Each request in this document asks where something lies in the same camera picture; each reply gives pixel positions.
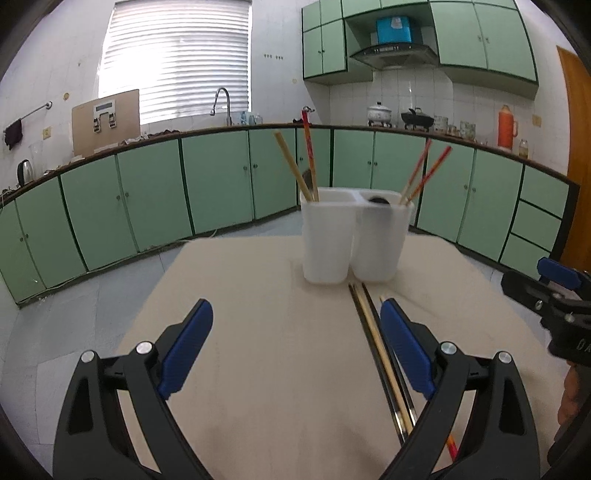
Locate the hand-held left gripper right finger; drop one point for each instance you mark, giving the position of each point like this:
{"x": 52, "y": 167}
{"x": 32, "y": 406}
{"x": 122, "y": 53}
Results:
{"x": 408, "y": 346}

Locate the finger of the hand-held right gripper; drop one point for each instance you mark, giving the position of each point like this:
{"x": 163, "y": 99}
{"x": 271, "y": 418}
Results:
{"x": 526, "y": 288}
{"x": 558, "y": 272}

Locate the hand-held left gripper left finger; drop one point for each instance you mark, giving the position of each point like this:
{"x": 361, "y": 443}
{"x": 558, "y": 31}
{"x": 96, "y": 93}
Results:
{"x": 187, "y": 350}

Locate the brown wooden chopstick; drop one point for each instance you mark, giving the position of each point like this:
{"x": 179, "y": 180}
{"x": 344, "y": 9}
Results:
{"x": 385, "y": 365}

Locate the black chopstick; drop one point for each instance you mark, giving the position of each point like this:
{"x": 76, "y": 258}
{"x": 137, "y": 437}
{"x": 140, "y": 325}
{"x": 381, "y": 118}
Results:
{"x": 393, "y": 417}
{"x": 371, "y": 299}

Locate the white two-compartment utensil holder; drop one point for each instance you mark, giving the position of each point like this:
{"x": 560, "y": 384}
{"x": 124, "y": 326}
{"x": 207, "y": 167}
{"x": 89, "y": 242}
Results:
{"x": 328, "y": 240}

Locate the black spoon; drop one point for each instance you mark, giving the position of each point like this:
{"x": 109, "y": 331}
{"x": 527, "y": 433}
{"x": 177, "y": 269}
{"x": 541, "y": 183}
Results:
{"x": 379, "y": 200}

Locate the plain bamboo chopstick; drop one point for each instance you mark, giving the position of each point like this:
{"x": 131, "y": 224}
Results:
{"x": 294, "y": 166}

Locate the person's right hand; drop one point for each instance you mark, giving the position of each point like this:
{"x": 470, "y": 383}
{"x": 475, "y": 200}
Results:
{"x": 570, "y": 392}

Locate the glass jar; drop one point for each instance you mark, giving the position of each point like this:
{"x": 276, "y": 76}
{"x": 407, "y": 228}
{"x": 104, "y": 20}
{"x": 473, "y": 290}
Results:
{"x": 523, "y": 150}

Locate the wooden door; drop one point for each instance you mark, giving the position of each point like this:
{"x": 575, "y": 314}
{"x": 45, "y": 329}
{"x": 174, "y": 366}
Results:
{"x": 577, "y": 138}

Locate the orange thermos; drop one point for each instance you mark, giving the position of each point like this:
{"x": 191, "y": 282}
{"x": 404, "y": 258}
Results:
{"x": 506, "y": 129}

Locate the green lower kitchen cabinets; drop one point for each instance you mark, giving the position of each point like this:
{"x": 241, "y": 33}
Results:
{"x": 147, "y": 194}

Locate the green kitchen cabinets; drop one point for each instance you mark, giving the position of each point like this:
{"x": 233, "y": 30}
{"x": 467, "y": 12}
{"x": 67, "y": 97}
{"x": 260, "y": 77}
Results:
{"x": 147, "y": 194}
{"x": 485, "y": 41}

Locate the printed cups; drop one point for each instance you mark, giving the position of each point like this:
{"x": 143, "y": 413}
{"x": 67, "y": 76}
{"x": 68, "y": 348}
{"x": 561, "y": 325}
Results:
{"x": 467, "y": 130}

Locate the black wok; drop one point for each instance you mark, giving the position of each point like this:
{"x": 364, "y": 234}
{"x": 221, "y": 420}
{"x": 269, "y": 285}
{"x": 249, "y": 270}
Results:
{"x": 417, "y": 119}

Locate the gas stove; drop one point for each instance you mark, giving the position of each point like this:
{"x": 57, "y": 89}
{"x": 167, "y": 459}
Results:
{"x": 385, "y": 124}

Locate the dark cloth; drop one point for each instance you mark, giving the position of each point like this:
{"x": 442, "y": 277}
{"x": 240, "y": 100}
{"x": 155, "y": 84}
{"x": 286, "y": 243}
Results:
{"x": 157, "y": 134}

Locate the white cooking pot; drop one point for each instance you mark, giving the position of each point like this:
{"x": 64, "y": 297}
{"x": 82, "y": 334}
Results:
{"x": 379, "y": 113}

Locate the electric kettle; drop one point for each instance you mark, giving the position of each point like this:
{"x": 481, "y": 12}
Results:
{"x": 25, "y": 173}

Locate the green upper kitchen cabinets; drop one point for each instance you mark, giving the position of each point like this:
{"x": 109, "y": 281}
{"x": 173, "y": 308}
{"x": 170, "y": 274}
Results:
{"x": 485, "y": 41}

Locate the steel kitchen faucet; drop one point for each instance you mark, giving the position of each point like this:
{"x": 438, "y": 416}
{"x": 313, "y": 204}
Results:
{"x": 229, "y": 110}

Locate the black range hood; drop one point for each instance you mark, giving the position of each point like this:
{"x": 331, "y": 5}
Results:
{"x": 392, "y": 55}

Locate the dark towel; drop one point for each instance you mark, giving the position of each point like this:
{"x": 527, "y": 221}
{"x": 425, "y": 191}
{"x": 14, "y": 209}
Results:
{"x": 13, "y": 134}

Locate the white window blind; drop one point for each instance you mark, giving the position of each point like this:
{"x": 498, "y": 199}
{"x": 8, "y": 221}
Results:
{"x": 175, "y": 60}

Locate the blue box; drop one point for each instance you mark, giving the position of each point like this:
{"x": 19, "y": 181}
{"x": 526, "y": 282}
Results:
{"x": 392, "y": 30}

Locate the metal towel rail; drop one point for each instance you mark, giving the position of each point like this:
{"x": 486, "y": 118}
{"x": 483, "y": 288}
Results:
{"x": 39, "y": 108}

